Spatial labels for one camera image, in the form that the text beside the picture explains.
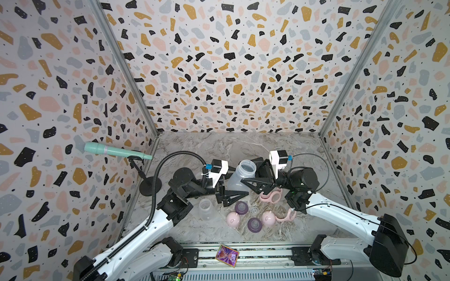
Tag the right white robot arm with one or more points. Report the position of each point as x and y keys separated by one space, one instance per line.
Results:
x=378 y=240

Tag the pink bottle cap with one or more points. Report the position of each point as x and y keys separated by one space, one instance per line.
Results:
x=268 y=219
x=233 y=219

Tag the purple bottle collar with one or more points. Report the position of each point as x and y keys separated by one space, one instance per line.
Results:
x=254 y=225
x=241 y=208

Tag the black microphone stand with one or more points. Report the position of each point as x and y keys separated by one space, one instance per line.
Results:
x=149 y=185

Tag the left corner aluminium post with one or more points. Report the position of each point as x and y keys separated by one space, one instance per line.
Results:
x=120 y=59

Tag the right corner aluminium post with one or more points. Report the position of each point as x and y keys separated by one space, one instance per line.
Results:
x=386 y=16

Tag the clear silicone nipple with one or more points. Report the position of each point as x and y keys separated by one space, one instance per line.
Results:
x=254 y=210

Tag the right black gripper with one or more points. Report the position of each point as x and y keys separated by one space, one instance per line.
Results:
x=268 y=178

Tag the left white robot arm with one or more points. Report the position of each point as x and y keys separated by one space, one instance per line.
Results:
x=146 y=248

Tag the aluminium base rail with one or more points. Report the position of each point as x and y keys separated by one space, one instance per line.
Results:
x=261 y=261

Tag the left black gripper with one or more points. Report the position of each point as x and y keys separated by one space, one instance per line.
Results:
x=225 y=198

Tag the corner aluminium post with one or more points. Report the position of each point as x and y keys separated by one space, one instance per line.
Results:
x=386 y=16
x=120 y=59

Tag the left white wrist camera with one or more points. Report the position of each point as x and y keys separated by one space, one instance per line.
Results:
x=216 y=170

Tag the mint green microphone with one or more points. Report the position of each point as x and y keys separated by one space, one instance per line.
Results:
x=101 y=149

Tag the colourful holographic card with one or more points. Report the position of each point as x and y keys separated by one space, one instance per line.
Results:
x=227 y=256

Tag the small clear baby bottle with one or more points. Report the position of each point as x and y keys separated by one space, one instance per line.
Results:
x=206 y=210

